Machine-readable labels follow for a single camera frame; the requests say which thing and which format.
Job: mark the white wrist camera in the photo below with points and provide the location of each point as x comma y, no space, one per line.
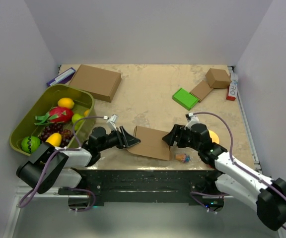
192,119
111,122

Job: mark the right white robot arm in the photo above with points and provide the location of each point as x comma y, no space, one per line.
266,196

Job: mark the red dragon fruit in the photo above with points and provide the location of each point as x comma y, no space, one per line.
55,115

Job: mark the green round fruit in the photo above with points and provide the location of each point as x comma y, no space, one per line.
30,143

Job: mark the flat small cardboard box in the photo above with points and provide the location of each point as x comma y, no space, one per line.
201,90

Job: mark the purple white box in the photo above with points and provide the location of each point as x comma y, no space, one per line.
62,78

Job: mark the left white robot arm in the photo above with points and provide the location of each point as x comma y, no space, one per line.
45,164

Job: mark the red white box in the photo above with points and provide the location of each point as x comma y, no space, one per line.
232,88

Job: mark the small cardboard cube box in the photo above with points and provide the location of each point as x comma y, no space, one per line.
218,78

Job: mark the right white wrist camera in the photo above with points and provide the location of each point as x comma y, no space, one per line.
192,119

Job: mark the green pear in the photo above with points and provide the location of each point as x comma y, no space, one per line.
76,120

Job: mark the brown cardboard box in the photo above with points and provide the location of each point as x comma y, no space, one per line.
151,144

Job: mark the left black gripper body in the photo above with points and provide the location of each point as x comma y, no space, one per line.
112,140

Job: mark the dark purple grapes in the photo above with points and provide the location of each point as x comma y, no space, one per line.
66,133

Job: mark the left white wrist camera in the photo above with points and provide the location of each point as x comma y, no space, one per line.
111,122

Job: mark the yellow mango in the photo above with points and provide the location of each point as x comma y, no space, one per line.
54,139

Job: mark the black base frame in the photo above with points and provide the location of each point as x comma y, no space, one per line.
160,186

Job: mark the olive green plastic bin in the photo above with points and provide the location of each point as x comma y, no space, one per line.
83,101

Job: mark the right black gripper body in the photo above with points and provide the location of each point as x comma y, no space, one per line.
184,140

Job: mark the large flat cardboard box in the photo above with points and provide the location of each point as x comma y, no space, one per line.
102,84

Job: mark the small colourful toy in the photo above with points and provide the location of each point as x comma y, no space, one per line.
184,158

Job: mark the yellow lemon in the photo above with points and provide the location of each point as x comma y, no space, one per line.
66,102

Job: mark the green flat box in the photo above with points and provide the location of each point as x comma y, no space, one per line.
185,99

